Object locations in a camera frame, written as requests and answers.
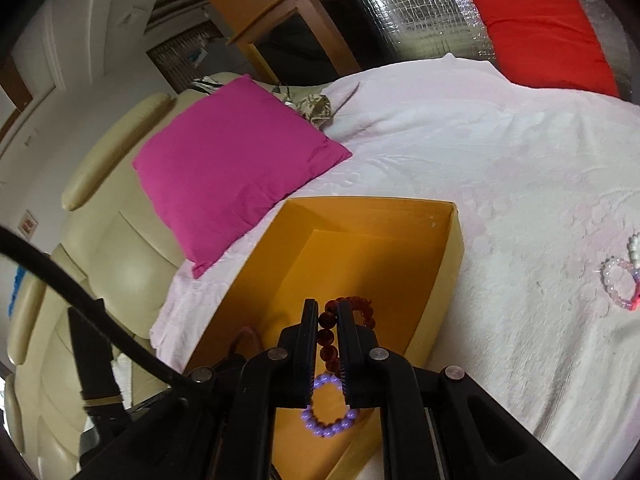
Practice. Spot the white bed blanket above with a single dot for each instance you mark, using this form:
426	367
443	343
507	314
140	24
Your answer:
500	185

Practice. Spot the magenta pillow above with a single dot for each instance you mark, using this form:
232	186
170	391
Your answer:
235	170

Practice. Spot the floral cloth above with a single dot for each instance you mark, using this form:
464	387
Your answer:
315	105

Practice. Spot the small framed wall picture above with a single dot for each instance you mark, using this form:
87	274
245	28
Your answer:
28	223

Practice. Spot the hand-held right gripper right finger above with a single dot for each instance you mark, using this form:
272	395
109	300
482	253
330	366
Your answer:
350	360

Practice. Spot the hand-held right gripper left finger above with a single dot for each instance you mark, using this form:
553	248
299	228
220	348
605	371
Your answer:
310	360

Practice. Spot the orange cardboard box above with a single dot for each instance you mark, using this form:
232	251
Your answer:
360	240

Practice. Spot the beige leather sofa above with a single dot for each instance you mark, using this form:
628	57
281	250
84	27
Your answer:
115	240

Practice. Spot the red pillow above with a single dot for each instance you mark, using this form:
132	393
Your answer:
545	35

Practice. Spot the silver foil sheet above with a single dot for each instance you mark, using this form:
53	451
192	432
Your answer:
425	10

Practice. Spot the wicker cabinet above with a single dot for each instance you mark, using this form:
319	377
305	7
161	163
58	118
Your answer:
175	55

